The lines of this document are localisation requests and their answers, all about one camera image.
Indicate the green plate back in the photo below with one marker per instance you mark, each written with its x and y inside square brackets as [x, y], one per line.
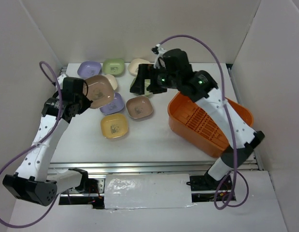
[114, 66]

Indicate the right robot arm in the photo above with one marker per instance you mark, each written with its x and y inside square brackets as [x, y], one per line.
[172, 69]

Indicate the white foil cover sheet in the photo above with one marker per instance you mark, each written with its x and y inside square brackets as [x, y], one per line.
[147, 191]

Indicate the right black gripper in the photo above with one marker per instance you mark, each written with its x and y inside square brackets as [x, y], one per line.
[144, 70]

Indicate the aluminium rail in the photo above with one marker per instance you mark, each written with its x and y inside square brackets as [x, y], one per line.
[134, 167]

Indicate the yellow plate front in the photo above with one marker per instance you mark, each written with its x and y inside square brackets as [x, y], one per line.
[114, 126]

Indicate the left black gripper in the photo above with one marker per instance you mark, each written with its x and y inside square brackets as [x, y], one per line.
[87, 103]

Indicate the green plate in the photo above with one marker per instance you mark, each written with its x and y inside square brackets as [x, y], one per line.
[146, 91]
[114, 66]

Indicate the brown plate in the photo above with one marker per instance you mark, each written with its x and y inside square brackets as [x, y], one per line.
[99, 90]
[139, 107]

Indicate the orange plastic bin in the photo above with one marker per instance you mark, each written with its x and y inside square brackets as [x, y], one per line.
[193, 124]

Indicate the purple plate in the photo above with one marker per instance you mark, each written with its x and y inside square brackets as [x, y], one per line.
[116, 105]
[88, 69]

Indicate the cream plate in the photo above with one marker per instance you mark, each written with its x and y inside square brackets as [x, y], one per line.
[134, 65]
[112, 81]

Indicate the cream plate back right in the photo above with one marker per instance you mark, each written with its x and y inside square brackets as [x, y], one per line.
[134, 65]

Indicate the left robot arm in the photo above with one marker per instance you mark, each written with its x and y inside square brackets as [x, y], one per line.
[30, 182]

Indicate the cream plate middle left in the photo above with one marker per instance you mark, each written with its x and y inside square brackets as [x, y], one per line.
[112, 81]

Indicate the green plate middle right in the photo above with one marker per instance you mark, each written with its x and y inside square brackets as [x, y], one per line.
[146, 91]

